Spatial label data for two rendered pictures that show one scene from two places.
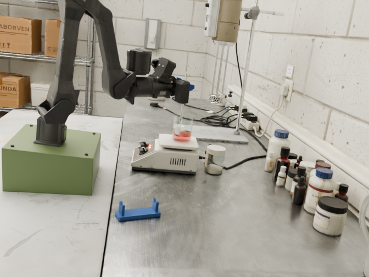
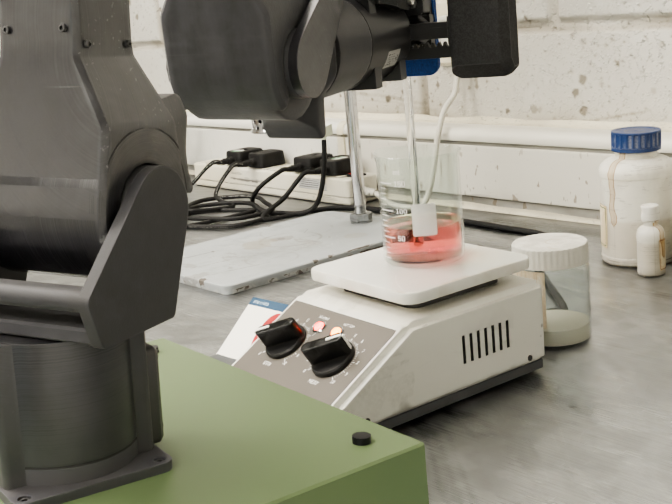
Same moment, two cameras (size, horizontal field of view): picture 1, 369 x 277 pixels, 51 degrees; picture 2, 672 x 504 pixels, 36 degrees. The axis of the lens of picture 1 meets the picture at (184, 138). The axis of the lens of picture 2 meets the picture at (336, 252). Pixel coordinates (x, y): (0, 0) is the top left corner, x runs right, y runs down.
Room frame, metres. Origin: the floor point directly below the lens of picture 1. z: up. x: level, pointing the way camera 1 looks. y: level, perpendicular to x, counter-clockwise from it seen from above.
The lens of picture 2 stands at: (0.53, 0.44, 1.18)
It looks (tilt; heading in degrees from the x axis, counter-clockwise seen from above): 14 degrees down; 330
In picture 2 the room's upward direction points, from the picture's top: 6 degrees counter-clockwise
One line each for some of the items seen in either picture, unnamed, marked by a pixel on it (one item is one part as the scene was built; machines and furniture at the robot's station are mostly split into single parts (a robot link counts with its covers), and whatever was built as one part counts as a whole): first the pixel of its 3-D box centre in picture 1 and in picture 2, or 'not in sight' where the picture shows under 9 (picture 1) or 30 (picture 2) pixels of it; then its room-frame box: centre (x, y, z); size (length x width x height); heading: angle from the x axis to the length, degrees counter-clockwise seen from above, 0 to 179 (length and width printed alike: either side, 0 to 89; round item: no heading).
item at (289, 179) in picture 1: (295, 180); not in sight; (1.07, -0.34, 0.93); 0.05 x 0.05 x 0.06
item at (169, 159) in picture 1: (168, 154); (396, 333); (1.14, 0.04, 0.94); 0.22 x 0.13 x 0.08; 95
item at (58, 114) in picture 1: (53, 107); (48, 248); (0.94, 0.34, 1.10); 0.09 x 0.07 x 0.06; 33
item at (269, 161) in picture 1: (269, 161); (650, 239); (1.21, -0.29, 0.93); 0.03 x 0.03 x 0.07
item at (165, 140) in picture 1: (178, 141); (418, 267); (1.15, 0.02, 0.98); 0.12 x 0.12 x 0.01; 5
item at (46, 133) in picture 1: (51, 130); (67, 393); (0.94, 0.34, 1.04); 0.07 x 0.07 x 0.06; 4
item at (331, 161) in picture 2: (250, 117); (333, 166); (1.79, -0.30, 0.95); 0.07 x 0.04 x 0.02; 99
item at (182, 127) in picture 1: (182, 128); (418, 207); (1.15, 0.01, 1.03); 0.07 x 0.06 x 0.08; 10
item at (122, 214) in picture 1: (138, 208); not in sight; (0.80, 0.09, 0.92); 0.10 x 0.03 x 0.04; 117
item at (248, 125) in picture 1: (242, 116); (278, 177); (1.94, -0.29, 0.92); 0.40 x 0.06 x 0.04; 9
